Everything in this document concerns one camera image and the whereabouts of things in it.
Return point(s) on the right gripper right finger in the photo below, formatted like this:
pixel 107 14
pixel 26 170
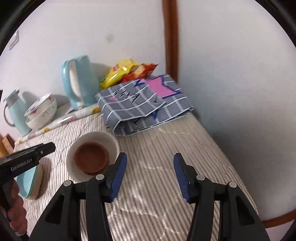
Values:
pixel 238 219

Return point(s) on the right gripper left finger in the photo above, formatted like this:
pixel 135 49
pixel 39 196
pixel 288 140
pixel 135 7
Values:
pixel 61 218

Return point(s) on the teal plastic plate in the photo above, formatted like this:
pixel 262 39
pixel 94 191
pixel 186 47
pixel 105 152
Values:
pixel 26 182

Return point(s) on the brown small bowl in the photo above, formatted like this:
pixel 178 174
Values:
pixel 91 158

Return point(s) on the pink plastic plate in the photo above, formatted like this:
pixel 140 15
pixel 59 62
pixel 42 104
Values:
pixel 36 183

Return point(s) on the person left hand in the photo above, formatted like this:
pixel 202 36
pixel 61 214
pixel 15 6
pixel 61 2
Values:
pixel 17 213

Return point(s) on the light blue thermos jug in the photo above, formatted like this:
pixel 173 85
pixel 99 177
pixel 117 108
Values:
pixel 17 109

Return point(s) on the large white ceramic bowl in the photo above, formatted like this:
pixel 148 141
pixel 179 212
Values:
pixel 44 118

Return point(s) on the blue patterned porcelain bowl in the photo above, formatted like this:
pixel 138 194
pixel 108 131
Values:
pixel 39 106

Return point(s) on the striped quilted table cover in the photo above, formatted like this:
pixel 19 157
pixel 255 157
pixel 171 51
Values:
pixel 149 205

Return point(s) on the fruit print rolled mat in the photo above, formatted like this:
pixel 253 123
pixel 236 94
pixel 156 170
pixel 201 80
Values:
pixel 70 117

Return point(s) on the light blue electric kettle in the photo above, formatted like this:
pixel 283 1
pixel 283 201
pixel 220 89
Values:
pixel 80 82

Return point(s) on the yellow chips bag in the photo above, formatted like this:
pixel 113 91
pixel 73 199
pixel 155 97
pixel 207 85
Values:
pixel 117 72

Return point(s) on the grey checked folded cloth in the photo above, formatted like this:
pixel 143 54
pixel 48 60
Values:
pixel 141 104

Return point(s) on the red orange snack bag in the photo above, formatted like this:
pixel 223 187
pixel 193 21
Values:
pixel 142 71

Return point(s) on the white wall switch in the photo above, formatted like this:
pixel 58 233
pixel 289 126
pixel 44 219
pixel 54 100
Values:
pixel 14 40

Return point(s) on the brown wooden door frame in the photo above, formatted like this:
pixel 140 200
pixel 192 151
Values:
pixel 235 60

